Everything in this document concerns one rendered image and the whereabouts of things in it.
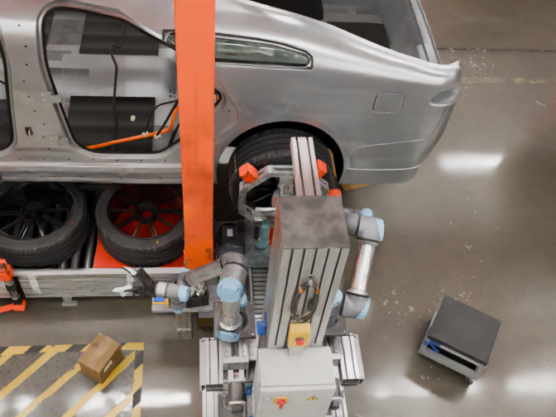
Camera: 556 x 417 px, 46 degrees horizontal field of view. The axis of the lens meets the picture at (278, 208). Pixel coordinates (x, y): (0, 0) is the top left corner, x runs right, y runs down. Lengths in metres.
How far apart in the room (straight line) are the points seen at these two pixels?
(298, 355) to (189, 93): 1.27
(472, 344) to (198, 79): 2.45
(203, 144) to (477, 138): 3.35
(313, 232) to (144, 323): 2.30
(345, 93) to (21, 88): 1.75
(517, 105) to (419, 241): 1.96
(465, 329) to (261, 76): 2.05
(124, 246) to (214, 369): 1.13
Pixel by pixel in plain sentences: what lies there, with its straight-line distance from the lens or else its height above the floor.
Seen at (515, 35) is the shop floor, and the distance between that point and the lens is 7.37.
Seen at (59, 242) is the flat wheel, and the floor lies 0.48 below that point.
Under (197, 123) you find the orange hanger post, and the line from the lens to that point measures 3.11.
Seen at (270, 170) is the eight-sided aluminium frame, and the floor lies 1.12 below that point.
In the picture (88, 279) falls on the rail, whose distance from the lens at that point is 4.37.
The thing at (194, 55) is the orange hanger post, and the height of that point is 2.20.
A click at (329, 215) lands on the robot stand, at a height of 2.03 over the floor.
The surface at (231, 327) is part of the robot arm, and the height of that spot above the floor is 1.07.
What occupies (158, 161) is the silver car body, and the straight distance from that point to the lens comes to 4.12.
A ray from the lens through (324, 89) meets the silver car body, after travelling 3.71.
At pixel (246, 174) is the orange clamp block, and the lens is 3.82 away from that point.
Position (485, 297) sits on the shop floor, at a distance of 5.02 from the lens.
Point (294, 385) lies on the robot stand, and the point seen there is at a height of 1.23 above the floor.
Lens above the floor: 3.99
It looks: 52 degrees down
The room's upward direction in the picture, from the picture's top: 8 degrees clockwise
